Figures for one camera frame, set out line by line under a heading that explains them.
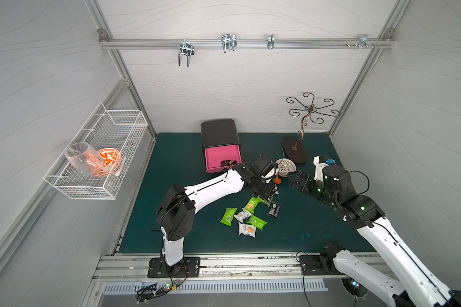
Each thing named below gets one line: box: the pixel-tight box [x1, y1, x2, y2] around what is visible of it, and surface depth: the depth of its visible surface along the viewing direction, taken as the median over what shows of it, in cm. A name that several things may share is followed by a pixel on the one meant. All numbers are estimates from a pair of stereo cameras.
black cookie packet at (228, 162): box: [220, 159, 238, 167], surface depth 92 cm
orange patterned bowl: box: [97, 147, 123, 177], surface depth 68 cm
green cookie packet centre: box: [243, 196, 260, 214], surface depth 91 cm
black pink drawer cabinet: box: [201, 118, 243, 173], surface depth 95 cm
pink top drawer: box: [204, 144, 243, 174], surface depth 94 cm
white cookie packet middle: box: [233, 207, 252, 224], surface depth 87 cm
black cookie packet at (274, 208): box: [267, 201, 282, 219], surface depth 89 cm
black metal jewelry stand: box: [281, 92, 341, 164], surface depth 94 cm
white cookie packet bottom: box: [238, 221, 257, 238], surface depth 83 cm
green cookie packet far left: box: [220, 207, 238, 227], surface depth 86 cm
